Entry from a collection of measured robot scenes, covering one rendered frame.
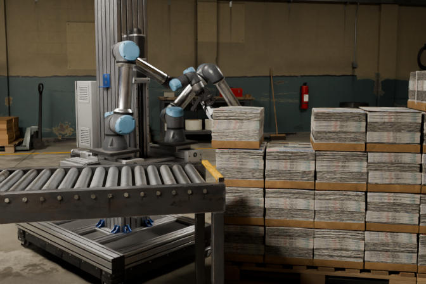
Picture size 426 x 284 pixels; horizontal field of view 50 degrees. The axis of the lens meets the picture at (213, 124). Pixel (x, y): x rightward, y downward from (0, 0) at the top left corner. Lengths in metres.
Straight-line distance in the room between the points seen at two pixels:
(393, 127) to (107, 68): 1.80
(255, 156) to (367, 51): 8.05
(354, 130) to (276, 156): 0.47
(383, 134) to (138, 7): 1.73
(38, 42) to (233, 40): 3.81
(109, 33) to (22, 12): 6.46
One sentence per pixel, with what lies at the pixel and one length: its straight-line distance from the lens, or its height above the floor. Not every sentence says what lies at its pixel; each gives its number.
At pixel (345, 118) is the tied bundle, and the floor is 1.02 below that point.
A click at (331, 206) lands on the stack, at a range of 2.75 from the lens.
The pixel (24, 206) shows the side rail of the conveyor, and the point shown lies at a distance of 1.96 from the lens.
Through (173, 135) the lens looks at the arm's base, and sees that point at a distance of 3.08.
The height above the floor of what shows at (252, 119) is 1.01.
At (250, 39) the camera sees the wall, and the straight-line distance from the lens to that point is 9.57.
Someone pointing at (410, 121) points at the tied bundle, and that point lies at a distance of 2.74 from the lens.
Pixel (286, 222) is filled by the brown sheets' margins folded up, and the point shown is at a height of 0.40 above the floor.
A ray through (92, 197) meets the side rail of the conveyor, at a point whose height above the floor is 0.77.
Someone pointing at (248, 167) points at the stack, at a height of 0.72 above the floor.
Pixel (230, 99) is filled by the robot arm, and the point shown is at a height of 1.10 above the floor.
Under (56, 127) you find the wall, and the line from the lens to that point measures 9.34.
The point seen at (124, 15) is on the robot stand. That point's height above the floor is 1.65.
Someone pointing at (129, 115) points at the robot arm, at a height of 1.04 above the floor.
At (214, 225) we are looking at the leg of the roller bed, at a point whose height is 0.62.
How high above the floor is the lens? 1.24
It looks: 6 degrees down
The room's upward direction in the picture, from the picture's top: straight up
